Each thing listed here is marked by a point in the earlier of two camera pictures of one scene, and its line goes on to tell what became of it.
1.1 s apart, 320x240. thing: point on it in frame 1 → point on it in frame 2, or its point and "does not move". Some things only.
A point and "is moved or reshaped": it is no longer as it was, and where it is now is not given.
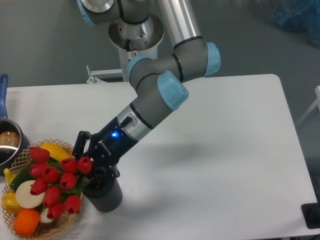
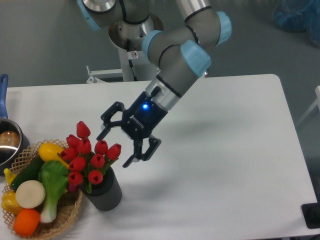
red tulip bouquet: [56, 180] is moved or reshaped
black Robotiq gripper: [108, 146] → [139, 120]
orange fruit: [26, 222] does not move
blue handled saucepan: [14, 143] does not move
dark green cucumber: [22, 177] does not move
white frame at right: [317, 102] does not move
